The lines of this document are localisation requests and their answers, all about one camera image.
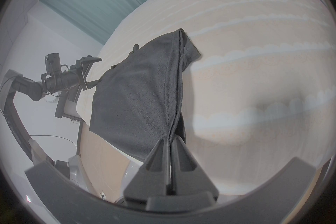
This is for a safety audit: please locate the dark grey dressing table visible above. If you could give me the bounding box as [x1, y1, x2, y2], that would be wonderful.
[54, 84, 80, 120]

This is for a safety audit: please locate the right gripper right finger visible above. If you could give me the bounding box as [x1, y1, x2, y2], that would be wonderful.
[171, 136, 219, 201]

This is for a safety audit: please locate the round white mirror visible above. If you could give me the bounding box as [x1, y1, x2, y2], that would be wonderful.
[43, 94, 63, 104]

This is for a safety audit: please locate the bed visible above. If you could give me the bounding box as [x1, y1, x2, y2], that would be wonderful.
[76, 0, 336, 197]

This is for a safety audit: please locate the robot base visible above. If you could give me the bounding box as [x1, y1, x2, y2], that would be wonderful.
[26, 139, 143, 205]

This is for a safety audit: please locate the black cable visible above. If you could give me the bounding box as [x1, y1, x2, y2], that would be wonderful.
[29, 134, 78, 147]

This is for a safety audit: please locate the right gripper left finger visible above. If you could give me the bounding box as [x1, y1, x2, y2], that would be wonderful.
[124, 138, 168, 202]

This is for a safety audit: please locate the black T-shirt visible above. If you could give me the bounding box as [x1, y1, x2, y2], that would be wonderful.
[89, 29, 201, 163]

